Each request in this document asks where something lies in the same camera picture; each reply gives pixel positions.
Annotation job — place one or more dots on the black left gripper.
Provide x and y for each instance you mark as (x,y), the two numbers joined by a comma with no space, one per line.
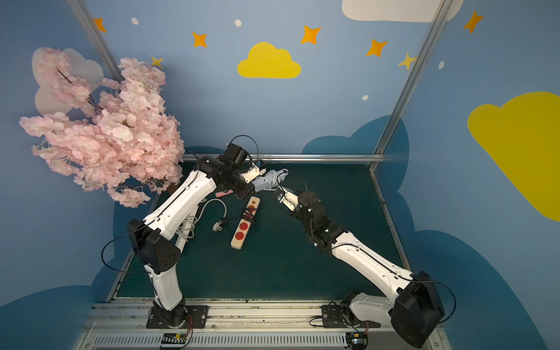
(244,187)

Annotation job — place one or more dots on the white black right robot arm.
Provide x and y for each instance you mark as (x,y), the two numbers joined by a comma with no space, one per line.
(413,308)

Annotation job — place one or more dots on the front aluminium rail base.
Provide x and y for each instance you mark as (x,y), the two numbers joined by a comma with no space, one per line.
(126,323)

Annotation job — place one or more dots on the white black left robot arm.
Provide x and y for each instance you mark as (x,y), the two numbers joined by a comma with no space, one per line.
(151,238)

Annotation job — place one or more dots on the horizontal aluminium frame rail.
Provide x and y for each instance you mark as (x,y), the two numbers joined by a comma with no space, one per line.
(311,158)

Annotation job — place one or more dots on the vertical aluminium post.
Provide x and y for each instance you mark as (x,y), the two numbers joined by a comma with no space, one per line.
(89,26)
(425,51)

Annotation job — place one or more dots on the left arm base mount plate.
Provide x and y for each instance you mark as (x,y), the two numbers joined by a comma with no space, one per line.
(181,317)

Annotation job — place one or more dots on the pink blossom artificial tree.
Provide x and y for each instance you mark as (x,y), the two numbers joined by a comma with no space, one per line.
(126,143)

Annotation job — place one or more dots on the right vertical aluminium post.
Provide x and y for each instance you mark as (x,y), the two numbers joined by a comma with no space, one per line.
(425,51)

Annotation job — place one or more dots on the left vertical aluminium post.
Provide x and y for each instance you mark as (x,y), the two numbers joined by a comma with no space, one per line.
(89,26)

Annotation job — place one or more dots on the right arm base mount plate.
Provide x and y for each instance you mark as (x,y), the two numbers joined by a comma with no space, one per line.
(336,316)

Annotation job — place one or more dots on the purple pink toy rake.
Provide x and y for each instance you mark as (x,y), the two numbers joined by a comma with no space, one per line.
(223,193)

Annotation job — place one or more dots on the beige red socket power strip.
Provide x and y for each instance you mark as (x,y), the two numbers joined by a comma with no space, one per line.
(248,218)

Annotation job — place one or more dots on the white power strip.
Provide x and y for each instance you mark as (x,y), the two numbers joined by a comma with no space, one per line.
(185,232)

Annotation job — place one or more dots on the small white adapter strip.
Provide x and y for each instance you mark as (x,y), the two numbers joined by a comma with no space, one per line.
(270,180)

